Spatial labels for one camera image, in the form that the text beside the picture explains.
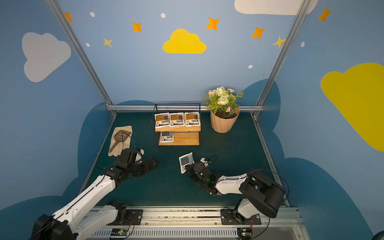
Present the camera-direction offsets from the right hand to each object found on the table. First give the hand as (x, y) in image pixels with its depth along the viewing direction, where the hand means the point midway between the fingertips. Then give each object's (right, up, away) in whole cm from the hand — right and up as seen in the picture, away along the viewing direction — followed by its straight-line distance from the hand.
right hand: (185, 164), depth 86 cm
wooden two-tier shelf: (-3, +15, +22) cm, 27 cm away
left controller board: (-32, -30, -14) cm, 46 cm away
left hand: (-17, +1, -3) cm, 17 cm away
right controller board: (+30, -31, -13) cm, 45 cm away
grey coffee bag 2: (-14, +15, +19) cm, 28 cm away
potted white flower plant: (+25, +34, +12) cm, 44 cm away
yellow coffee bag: (-15, +26, +8) cm, 31 cm away
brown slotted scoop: (-47, +15, +19) cm, 53 cm away
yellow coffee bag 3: (+4, +27, +8) cm, 28 cm away
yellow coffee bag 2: (-6, +26, +8) cm, 28 cm away
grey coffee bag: (0, +1, +4) cm, 4 cm away
